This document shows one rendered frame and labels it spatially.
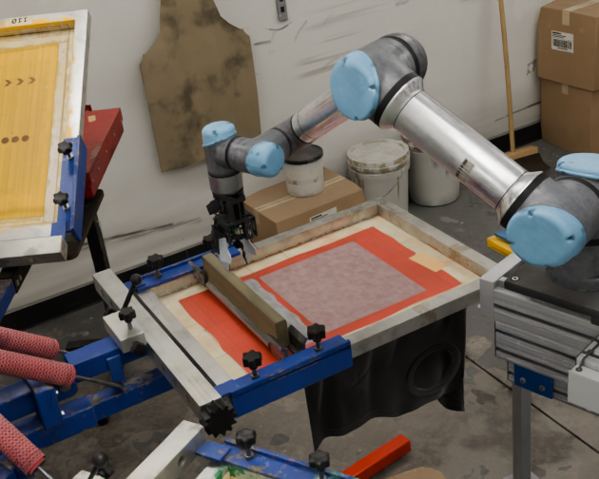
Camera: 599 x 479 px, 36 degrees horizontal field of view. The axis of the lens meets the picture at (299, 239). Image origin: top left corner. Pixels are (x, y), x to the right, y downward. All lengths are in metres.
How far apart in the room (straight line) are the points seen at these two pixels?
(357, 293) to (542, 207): 0.88
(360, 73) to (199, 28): 2.56
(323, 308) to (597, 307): 0.81
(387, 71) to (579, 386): 0.65
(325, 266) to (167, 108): 1.86
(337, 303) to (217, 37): 2.13
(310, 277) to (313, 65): 2.23
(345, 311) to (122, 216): 2.20
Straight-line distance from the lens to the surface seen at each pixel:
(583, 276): 1.76
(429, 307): 2.23
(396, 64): 1.70
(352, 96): 1.69
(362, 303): 2.32
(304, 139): 2.04
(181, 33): 4.16
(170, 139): 4.24
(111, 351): 2.16
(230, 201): 2.08
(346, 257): 2.53
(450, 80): 5.07
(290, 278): 2.46
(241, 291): 2.24
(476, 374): 3.65
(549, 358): 1.91
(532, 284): 1.79
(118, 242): 4.38
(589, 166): 1.70
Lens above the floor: 2.20
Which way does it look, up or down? 28 degrees down
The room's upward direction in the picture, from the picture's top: 8 degrees counter-clockwise
